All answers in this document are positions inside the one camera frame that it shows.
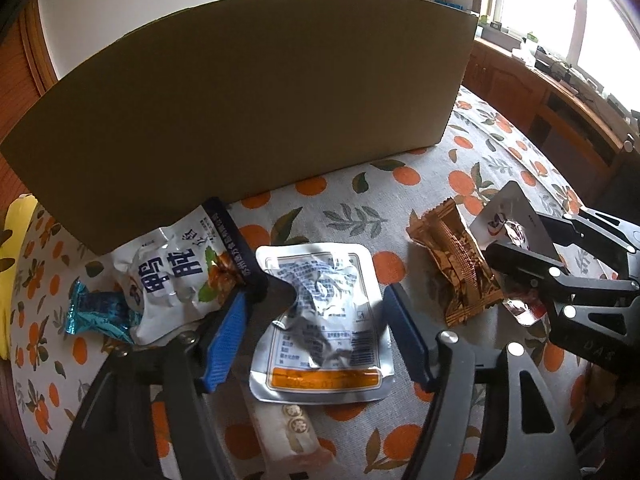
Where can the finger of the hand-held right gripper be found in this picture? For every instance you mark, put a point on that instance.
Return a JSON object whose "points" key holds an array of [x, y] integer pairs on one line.
{"points": [[520, 260], [600, 232]]}

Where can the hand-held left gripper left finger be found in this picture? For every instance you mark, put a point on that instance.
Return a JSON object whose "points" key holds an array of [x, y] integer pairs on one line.
{"points": [[225, 340]]}

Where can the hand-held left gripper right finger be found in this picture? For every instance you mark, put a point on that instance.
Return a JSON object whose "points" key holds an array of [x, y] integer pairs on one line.
{"points": [[407, 335]]}

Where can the white foil snack pouch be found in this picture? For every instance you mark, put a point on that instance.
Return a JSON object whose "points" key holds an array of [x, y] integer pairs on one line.
{"points": [[320, 320], [505, 210]]}

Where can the red pink snack packet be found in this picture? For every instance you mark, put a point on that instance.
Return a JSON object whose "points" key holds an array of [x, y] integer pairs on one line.
{"points": [[525, 312]]}

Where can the brown gold snack packet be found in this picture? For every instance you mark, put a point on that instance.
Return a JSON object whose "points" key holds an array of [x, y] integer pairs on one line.
{"points": [[450, 260]]}

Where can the white blue print snack pouch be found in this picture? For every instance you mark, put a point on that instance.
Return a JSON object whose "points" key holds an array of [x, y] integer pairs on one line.
{"points": [[165, 270]]}

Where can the white pastry packet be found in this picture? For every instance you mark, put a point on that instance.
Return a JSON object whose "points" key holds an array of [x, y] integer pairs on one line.
{"points": [[295, 435]]}

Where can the teal candy wrapper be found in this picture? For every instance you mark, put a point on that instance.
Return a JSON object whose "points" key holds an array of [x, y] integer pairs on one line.
{"points": [[95, 310]]}

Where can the brown cardboard box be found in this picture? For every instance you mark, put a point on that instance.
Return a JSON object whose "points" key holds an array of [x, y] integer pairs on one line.
{"points": [[250, 110]]}

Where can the orange fruit print tablecloth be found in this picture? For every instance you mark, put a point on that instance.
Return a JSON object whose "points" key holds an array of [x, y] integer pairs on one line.
{"points": [[350, 220]]}

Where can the long wooden cabinet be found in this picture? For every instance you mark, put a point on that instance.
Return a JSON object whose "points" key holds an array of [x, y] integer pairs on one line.
{"points": [[500, 85]]}

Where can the yellow plush toy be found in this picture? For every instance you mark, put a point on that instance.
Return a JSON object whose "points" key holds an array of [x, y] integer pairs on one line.
{"points": [[12, 270]]}

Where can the wooden framed window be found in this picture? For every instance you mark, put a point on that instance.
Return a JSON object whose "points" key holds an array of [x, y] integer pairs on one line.
{"points": [[540, 5]]}

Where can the wooden slatted wardrobe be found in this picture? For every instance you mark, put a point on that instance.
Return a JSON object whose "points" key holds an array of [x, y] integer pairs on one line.
{"points": [[25, 60]]}

